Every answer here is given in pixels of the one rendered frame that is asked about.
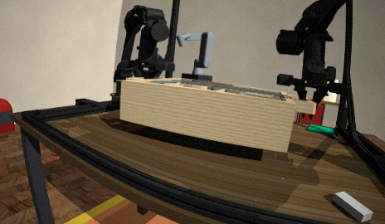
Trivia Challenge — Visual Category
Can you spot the wooden maze board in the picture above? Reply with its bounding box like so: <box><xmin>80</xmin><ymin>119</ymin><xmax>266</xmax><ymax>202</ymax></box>
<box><xmin>120</xmin><ymin>77</ymin><xmax>317</xmax><ymax>153</ymax></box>

